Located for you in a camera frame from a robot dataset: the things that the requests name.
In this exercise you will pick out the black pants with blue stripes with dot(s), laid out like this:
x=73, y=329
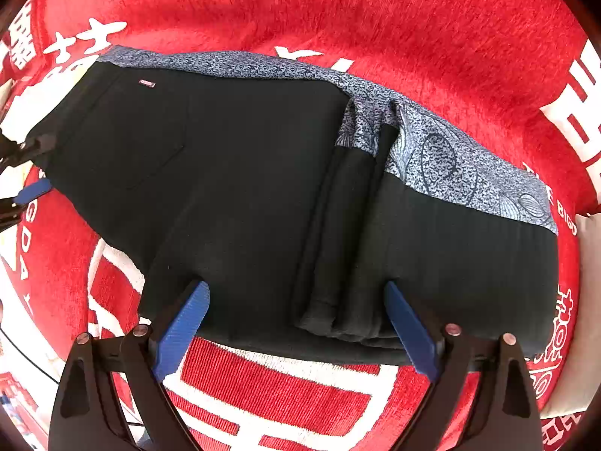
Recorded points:
x=234, y=188

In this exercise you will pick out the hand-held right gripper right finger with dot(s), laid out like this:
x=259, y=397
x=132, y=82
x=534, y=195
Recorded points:
x=413, y=333

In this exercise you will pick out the red printed blanket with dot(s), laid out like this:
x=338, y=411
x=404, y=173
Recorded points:
x=375, y=23

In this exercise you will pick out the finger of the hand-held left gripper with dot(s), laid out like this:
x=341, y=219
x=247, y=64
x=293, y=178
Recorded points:
x=28, y=146
x=33, y=192

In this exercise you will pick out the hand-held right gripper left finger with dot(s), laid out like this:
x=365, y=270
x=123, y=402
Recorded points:
x=183, y=324

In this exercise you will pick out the white pillow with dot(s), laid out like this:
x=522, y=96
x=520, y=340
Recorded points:
x=587, y=300

